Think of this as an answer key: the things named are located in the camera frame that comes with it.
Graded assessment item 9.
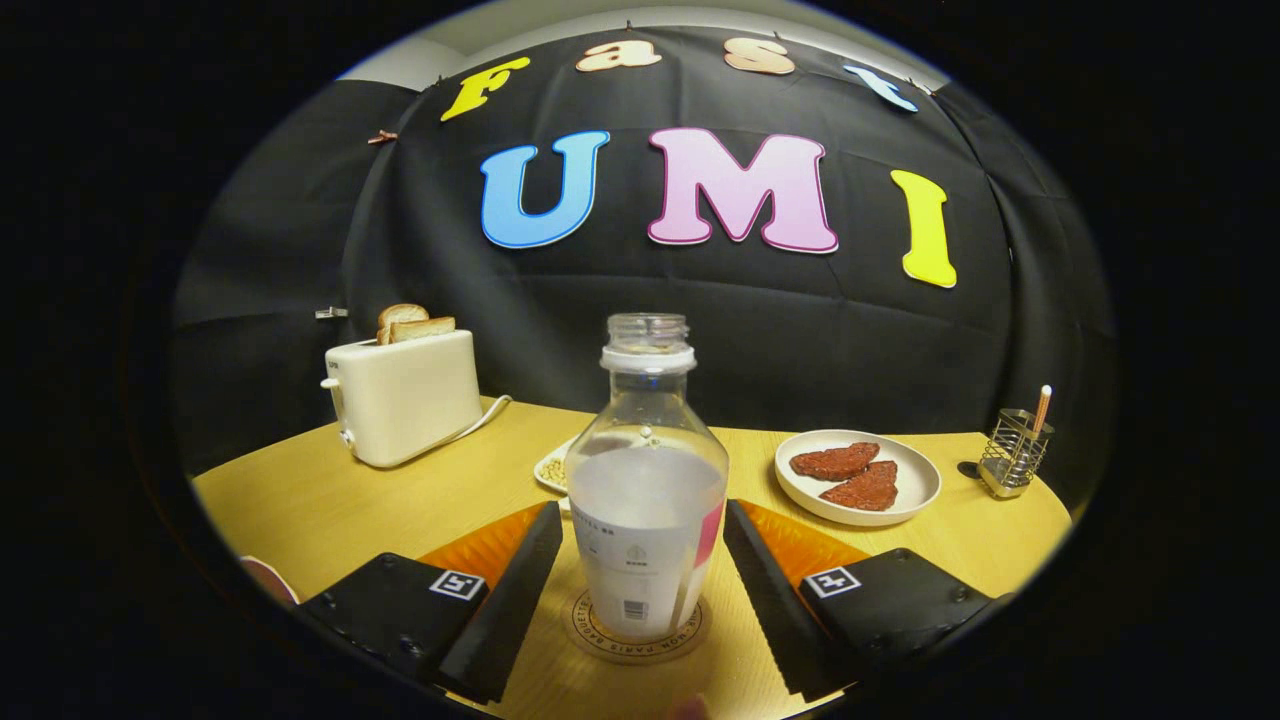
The toast slice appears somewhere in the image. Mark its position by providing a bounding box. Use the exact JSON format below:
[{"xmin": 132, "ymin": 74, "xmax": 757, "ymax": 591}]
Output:
[
  {"xmin": 377, "ymin": 303, "xmax": 430, "ymax": 346},
  {"xmin": 388, "ymin": 316, "xmax": 457, "ymax": 346}
]

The cream toaster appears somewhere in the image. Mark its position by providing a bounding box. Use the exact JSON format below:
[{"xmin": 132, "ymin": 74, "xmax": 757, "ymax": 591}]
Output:
[{"xmin": 320, "ymin": 330, "xmax": 484, "ymax": 469}]

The white divided snack dish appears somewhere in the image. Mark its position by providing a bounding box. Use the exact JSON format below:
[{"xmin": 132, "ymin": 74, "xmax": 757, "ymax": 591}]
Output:
[{"xmin": 533, "ymin": 435, "xmax": 581, "ymax": 496}]

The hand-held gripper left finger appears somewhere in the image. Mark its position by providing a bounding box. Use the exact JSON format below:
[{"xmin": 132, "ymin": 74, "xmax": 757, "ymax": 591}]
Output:
[{"xmin": 300, "ymin": 500, "xmax": 564, "ymax": 706}]

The wooden table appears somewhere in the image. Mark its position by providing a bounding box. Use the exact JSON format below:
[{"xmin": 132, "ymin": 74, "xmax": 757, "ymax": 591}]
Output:
[{"xmin": 190, "ymin": 395, "xmax": 1073, "ymax": 720}]

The brown meat piece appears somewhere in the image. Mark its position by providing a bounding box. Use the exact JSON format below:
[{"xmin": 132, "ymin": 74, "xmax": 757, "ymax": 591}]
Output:
[
  {"xmin": 819, "ymin": 460, "xmax": 900, "ymax": 512},
  {"xmin": 789, "ymin": 442, "xmax": 882, "ymax": 482}
]

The white round plate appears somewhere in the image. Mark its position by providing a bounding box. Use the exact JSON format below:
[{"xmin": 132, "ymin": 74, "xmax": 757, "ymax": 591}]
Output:
[{"xmin": 774, "ymin": 429, "xmax": 943, "ymax": 528}]

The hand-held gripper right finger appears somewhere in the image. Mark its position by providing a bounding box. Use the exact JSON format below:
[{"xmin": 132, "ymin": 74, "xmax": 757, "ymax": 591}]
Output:
[{"xmin": 722, "ymin": 498, "xmax": 1011, "ymax": 701}]

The round wooden coaster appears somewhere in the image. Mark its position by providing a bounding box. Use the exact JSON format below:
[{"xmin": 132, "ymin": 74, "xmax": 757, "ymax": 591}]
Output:
[{"xmin": 566, "ymin": 588, "xmax": 713, "ymax": 666}]

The clear plastic juice bottle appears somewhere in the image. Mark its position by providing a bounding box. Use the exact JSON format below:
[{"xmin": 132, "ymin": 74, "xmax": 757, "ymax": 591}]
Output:
[{"xmin": 565, "ymin": 313, "xmax": 730, "ymax": 643}]

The black backdrop cloth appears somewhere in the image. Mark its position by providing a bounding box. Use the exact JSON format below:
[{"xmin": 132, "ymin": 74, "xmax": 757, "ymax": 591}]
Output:
[{"xmin": 170, "ymin": 25, "xmax": 1119, "ymax": 521}]

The metal wire holder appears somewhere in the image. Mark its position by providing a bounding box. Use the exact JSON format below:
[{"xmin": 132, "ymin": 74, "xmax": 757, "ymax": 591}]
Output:
[{"xmin": 978, "ymin": 408, "xmax": 1055, "ymax": 500}]

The white toaster cable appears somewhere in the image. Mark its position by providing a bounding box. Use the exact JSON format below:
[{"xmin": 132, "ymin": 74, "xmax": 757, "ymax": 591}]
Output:
[{"xmin": 440, "ymin": 394, "xmax": 513, "ymax": 446}]

